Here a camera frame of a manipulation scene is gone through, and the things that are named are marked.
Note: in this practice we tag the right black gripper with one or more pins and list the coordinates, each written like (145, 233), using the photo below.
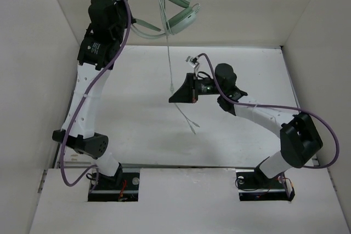
(189, 92)

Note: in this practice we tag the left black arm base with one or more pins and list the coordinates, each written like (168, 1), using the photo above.
(104, 191)

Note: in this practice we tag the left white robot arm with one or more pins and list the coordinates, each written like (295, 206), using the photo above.
(95, 63)

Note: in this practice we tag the mint green headphones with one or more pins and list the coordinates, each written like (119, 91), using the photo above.
(172, 26)

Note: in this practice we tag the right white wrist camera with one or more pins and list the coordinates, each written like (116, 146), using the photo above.
(194, 63)

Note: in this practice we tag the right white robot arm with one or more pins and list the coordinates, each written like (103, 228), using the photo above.
(299, 138)

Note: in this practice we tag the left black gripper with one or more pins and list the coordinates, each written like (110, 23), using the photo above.
(120, 1)

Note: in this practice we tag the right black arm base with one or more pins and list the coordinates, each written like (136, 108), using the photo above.
(279, 188)

